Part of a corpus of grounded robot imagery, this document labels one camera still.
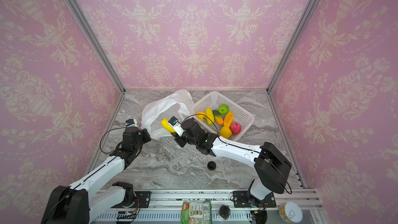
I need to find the white plastic bag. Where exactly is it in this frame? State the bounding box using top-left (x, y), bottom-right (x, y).
top-left (141, 89), bottom-right (194, 140)

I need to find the yellow starfruit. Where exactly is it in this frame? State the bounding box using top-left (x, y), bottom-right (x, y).
top-left (205, 108), bottom-right (215, 125)

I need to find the tin can white lid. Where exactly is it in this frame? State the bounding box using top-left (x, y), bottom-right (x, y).
top-left (278, 202), bottom-right (303, 224)

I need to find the yellow banana fruit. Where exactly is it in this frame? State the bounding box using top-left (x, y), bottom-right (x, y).
top-left (161, 119), bottom-right (176, 133)

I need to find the black round lid object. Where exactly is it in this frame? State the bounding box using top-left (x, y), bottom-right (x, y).
top-left (218, 205), bottom-right (231, 220)

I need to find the green orange mango fruit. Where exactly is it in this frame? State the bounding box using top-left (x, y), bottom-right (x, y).
top-left (212, 110), bottom-right (224, 126)

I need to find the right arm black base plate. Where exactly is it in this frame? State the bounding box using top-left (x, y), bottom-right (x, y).
top-left (231, 190), bottom-right (277, 208)

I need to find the white perforated plastic basket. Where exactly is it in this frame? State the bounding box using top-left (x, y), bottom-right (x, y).
top-left (189, 91), bottom-right (255, 141)

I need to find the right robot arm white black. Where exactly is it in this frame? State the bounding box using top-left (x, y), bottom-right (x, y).
top-left (162, 117), bottom-right (292, 207)

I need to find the yellow lemon fruit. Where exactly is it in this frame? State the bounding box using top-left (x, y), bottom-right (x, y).
top-left (220, 126), bottom-right (232, 139)

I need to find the pink red fruit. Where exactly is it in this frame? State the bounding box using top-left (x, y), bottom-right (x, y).
top-left (230, 122), bottom-right (241, 135)

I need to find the aluminium frame rail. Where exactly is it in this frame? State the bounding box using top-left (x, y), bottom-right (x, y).
top-left (63, 188), bottom-right (324, 209)

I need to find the green snack package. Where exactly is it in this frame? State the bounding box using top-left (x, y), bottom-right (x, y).
top-left (180, 200), bottom-right (212, 224)

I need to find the yellow red mango fruit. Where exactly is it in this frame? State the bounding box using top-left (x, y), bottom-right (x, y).
top-left (223, 112), bottom-right (234, 128)

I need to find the green apple fruit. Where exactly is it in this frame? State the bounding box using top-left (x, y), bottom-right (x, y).
top-left (218, 104), bottom-right (230, 115)

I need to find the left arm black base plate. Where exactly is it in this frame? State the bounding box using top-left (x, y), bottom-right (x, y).
top-left (121, 191), bottom-right (151, 209)

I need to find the yellow bell pepper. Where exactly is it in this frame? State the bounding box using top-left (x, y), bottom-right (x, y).
top-left (195, 112), bottom-right (206, 122)

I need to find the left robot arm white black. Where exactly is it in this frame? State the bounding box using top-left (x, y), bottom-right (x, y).
top-left (41, 125), bottom-right (151, 224)

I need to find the small black-lidded jar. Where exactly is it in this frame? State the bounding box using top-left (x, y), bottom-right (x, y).
top-left (206, 161), bottom-right (217, 177)

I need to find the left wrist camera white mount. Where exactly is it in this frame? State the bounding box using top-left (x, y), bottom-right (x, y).
top-left (125, 119), bottom-right (138, 128)

